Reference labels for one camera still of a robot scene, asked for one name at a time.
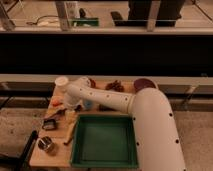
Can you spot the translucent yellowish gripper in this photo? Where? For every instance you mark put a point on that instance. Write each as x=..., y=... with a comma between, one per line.
x=70, y=116

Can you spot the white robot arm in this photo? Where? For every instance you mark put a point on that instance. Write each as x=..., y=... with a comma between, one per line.
x=159, y=146

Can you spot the red-orange bowl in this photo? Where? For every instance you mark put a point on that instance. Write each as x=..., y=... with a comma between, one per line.
x=93, y=83

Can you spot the purple bowl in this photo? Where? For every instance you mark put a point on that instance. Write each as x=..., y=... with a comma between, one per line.
x=143, y=83

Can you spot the orange carrot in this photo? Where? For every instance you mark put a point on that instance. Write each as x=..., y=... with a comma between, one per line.
x=56, y=101

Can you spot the blue cup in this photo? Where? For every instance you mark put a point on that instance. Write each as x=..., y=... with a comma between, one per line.
x=87, y=104

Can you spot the small black tin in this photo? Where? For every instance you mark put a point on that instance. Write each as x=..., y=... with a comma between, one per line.
x=49, y=125

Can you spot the black rectangular sponge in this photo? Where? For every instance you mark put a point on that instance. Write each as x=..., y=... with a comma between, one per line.
x=104, y=108

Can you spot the white cup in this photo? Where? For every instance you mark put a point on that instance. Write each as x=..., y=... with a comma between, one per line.
x=61, y=83

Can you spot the metal cup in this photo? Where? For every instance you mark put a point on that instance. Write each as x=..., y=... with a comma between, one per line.
x=46, y=144

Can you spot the green plastic tray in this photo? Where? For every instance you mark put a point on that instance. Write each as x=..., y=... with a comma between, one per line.
x=104, y=141

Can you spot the bunch of dark grapes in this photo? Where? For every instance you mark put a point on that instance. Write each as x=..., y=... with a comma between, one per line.
x=116, y=86

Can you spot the black stand leg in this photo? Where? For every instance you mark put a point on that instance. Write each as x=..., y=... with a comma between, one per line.
x=32, y=138

